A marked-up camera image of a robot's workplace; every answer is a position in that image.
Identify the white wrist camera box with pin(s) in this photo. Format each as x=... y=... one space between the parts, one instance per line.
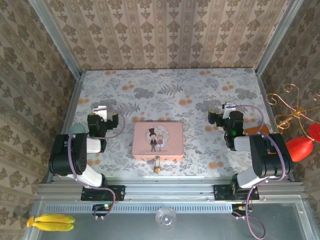
x=229 y=109
x=100 y=112

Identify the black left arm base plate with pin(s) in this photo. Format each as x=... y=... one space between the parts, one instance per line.
x=120 y=192

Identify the clear drinking glass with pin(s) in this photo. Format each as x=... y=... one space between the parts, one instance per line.
x=166 y=218

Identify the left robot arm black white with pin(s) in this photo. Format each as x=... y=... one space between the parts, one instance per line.
x=63 y=160

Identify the floral patterned table cover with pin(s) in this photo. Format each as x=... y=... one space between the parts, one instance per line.
x=160 y=90

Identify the slotted metal vent strip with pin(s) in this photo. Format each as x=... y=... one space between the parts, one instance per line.
x=150 y=208

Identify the teal translucent cup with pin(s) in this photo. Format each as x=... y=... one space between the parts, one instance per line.
x=78 y=128

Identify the aluminium side rail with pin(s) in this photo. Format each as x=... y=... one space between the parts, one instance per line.
x=71 y=110
x=266 y=100

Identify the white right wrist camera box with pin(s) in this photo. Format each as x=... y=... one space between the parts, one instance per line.
x=229 y=109

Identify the small brass padlock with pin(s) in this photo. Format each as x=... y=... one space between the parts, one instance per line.
x=157 y=169

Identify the large red drop ornament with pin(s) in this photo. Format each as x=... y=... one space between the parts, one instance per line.
x=298 y=148

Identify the aluminium mounting rail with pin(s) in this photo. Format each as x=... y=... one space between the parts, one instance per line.
x=170 y=190

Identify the orange flat board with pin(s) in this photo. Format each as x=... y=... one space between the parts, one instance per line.
x=257 y=130

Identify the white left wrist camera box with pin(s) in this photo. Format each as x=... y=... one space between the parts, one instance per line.
x=100 y=112

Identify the small black controller board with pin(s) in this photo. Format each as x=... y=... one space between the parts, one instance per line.
x=101 y=208
x=240 y=208

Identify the pink tin box wedding couple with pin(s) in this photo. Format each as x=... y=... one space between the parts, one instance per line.
x=157 y=140

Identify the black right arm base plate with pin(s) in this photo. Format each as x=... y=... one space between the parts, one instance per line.
x=220 y=192

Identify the yellow toy banana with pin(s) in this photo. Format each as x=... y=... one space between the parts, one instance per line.
x=56 y=218
x=52 y=226

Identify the aluminium frame post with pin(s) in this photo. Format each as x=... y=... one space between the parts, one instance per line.
x=56 y=40
x=277 y=37

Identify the small red heart ornament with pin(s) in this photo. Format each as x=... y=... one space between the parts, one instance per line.
x=315 y=132

